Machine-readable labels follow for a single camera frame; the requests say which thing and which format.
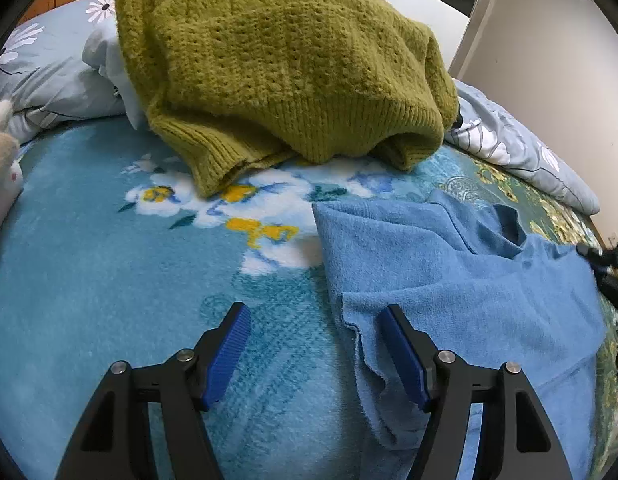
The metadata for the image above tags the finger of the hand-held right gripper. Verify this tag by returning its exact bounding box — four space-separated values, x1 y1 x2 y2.
576 243 618 281

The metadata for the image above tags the grey floral duvet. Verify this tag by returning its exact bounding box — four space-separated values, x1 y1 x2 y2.
0 0 602 216

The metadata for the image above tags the blue shirt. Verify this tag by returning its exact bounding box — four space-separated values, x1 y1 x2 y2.
312 189 608 480

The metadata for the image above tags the green knitted sweater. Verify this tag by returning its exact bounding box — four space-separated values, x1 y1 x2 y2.
114 0 460 199

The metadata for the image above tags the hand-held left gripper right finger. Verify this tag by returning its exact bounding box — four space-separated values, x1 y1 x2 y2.
379 304 573 480

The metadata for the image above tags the blue floral blanket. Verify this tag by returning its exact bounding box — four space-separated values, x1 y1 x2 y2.
0 119 618 480

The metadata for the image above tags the white plush toy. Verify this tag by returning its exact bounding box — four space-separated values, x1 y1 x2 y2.
0 98 24 244

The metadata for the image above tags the grey floral pillow right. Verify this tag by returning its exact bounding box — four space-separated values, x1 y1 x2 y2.
447 0 618 241

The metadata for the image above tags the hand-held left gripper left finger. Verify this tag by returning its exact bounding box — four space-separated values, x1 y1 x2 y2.
56 302 252 480

